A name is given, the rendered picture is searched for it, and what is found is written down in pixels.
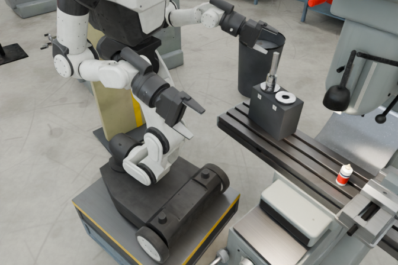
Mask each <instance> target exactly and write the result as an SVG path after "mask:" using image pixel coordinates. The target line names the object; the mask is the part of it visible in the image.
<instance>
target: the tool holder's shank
mask: <svg viewBox="0 0 398 265"><path fill-rule="evenodd" d="M278 57H279V52H274V54H273V58H272V65H271V69H270V71H269V73H270V76H275V75H276V73H277V63H278Z"/></svg>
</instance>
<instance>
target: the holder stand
mask: <svg viewBox="0 0 398 265"><path fill-rule="evenodd" d="M265 84H266V82H263V83H260V84H258V85H255V86H253V87H252V92H251V100H250V105H249V113H248V117H249V118H250V119H252V120H253V121H254V122H255V123H257V124H258V125H259V126H260V127H261V128H263V129H264V130H265V131H266V132H267V133H268V134H270V135H271V136H272V137H274V138H275V139H276V140H277V141H280V140H282V139H283V138H286V137H288V136H289V135H291V134H293V133H295V132H296V129H297V125H298V123H299V119H300V115H301V111H302V108H303V104H304V102H303V101H302V100H301V99H299V98H298V97H296V96H294V95H293V94H292V93H290V92H289V91H287V90H285V89H284V88H282V87H281V86H280V85H278V84H277V83H276V86H275V88H274V89H268V88H266V87H265Z"/></svg>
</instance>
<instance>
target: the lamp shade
mask: <svg viewBox="0 0 398 265"><path fill-rule="evenodd" d="M350 100H351V93H350V91H349V90H348V89H347V88H346V87H344V88H343V89H341V88H339V85H335V86H331V87H330V88H329V89H328V91H327V92H326V93H325V96H324V98H323V105H324V106H325V107H326V108H327V109H330V110H331V111H336V112H342V111H345V110H347V108H348V105H349V103H350Z"/></svg>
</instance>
